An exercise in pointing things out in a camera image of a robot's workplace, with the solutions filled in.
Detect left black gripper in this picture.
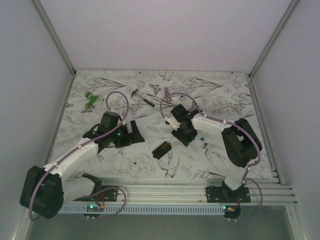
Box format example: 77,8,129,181
109,120,144,149

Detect black fuse box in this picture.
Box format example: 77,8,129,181
152,141,172,160

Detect grey metal clip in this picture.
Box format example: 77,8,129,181
164,87,172,102

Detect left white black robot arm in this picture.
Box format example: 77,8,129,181
19,111,145,219

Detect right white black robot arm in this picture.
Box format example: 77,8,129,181
164,104,262,203

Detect floral printed table mat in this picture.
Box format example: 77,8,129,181
52,70,261,179

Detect small black hammer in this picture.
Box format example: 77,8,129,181
131,89,155,108

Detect green plastic connector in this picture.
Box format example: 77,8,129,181
82,92,100,113

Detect left small circuit board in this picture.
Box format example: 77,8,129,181
86,204,105,213

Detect small circuit board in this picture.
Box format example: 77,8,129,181
223,205,241,219
86,204,105,213

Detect right small circuit board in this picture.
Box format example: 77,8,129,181
223,205,241,219

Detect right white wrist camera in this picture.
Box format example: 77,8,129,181
164,116,181,131

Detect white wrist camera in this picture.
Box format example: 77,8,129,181
110,108,125,123
164,116,181,131

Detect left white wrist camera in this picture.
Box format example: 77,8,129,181
110,108,125,123

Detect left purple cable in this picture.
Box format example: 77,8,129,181
27,91,130,222

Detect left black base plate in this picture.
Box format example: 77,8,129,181
75,185,119,202

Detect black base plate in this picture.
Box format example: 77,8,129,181
205,181,251,204
75,185,119,202

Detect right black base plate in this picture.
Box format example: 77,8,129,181
205,181,251,204

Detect aluminium rail frame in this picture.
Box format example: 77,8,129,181
23,181,300,206

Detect white slotted cable duct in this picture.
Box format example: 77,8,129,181
58,203,225,216

